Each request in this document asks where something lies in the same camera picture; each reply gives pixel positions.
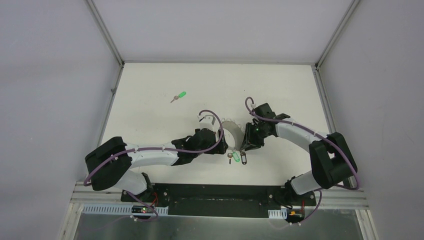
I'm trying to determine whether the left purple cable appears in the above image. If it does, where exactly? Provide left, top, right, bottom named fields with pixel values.
left=83, top=109, right=225, bottom=187

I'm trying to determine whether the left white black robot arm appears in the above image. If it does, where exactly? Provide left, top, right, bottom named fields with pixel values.
left=83, top=128, right=229, bottom=203

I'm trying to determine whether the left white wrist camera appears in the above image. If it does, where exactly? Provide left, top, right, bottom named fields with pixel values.
left=198, top=114, right=217, bottom=132

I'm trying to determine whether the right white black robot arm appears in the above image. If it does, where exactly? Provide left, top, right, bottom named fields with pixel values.
left=240, top=103, right=358, bottom=205

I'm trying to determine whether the white cable duct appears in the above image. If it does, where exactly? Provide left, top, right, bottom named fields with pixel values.
left=82, top=203, right=155, bottom=217
left=267, top=208, right=288, bottom=220

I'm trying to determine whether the large wire keyring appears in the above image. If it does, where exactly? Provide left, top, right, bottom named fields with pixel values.
left=221, top=118, right=245, bottom=151

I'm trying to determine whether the left aluminium frame post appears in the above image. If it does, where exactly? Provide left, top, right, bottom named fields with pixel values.
left=58, top=0, right=125, bottom=240

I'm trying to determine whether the left white cable duct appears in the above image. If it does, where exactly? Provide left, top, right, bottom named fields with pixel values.
left=82, top=203, right=155, bottom=217

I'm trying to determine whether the right white cable duct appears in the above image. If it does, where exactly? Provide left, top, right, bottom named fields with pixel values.
left=267, top=208, right=288, bottom=220

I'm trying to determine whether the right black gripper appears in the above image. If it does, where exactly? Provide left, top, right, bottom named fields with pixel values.
left=240, top=122, right=271, bottom=151

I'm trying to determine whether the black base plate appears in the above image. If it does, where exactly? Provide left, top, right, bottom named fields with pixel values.
left=137, top=183, right=317, bottom=218

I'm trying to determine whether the right aluminium frame post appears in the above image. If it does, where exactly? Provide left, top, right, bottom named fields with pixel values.
left=312, top=0, right=379, bottom=240

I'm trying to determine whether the aluminium frame post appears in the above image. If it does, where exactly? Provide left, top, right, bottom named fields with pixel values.
left=58, top=0, right=125, bottom=240
left=312, top=0, right=379, bottom=240

